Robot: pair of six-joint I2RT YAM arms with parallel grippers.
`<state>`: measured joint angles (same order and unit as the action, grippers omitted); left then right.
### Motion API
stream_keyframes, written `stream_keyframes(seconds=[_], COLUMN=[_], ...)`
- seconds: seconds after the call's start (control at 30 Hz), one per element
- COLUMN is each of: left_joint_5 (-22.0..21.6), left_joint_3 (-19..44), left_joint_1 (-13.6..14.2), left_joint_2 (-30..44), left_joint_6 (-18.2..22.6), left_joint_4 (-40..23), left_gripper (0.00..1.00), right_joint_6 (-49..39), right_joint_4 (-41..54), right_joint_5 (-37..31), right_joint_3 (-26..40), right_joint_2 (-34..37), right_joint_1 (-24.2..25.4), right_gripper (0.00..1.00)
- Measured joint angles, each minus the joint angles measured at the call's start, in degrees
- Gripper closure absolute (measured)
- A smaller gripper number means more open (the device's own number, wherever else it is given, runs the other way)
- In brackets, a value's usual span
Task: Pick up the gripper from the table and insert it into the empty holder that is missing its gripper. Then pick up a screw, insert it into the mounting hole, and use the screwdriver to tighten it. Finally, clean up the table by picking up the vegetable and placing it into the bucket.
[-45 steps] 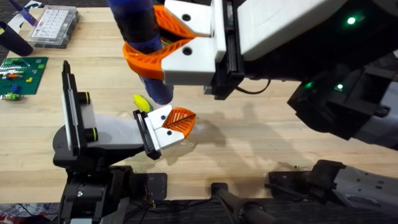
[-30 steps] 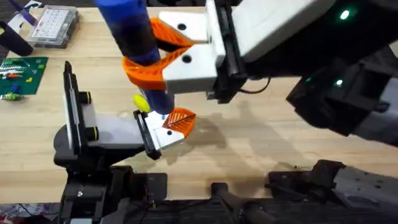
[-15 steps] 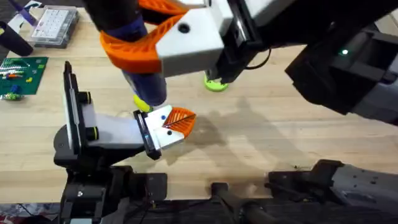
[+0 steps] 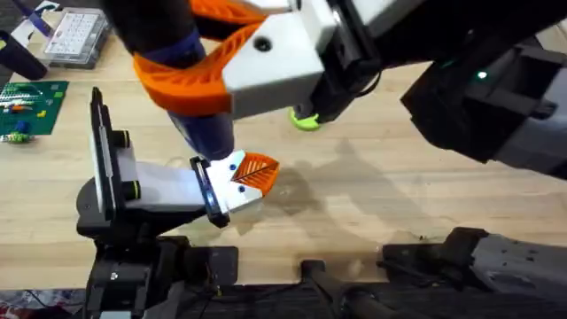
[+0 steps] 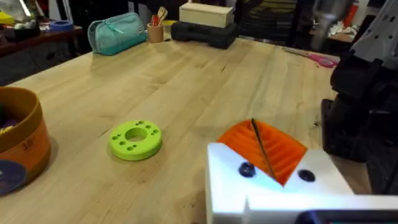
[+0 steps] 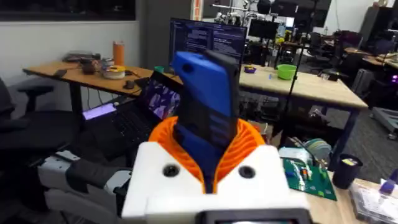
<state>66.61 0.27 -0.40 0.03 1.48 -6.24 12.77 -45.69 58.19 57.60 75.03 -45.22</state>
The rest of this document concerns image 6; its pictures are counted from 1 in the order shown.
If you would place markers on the wooden desk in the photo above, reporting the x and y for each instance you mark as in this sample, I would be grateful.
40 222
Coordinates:
93 77

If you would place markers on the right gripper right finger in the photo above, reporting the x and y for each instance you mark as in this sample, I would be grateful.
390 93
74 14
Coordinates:
258 174

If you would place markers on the green bowl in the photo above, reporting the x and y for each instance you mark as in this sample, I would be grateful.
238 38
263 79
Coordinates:
286 71

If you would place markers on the black laptop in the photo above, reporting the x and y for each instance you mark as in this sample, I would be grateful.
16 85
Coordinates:
136 118

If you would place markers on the blue electric screwdriver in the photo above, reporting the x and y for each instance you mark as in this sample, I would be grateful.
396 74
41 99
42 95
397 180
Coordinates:
206 102

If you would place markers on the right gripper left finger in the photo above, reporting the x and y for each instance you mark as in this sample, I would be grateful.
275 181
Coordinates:
155 168

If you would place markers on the white and yellow spool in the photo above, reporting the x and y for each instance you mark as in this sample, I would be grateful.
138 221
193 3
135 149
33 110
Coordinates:
114 72

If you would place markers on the stack of pale discs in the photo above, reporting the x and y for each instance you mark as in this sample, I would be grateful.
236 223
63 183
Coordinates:
318 149

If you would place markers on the computer monitor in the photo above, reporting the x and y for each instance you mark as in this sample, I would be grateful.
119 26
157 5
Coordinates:
199 37

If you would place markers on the green board with blocks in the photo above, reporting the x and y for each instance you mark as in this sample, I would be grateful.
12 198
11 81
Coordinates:
308 180

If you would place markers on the black office chair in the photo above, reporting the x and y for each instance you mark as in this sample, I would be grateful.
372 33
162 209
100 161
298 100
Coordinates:
34 130

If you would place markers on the wooden table with dark legs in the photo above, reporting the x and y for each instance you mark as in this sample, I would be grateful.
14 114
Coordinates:
308 85

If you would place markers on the purple bowl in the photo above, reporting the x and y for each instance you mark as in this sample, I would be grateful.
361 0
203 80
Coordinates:
250 69

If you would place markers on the black cup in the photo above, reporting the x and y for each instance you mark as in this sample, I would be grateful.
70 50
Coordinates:
345 172

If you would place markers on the orange bottle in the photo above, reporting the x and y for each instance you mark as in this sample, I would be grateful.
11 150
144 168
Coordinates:
118 53

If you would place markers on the small dark monitor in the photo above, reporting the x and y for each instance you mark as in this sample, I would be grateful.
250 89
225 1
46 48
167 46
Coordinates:
263 29

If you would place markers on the clear plastic box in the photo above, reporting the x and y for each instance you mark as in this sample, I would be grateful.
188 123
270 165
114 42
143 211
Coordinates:
373 202

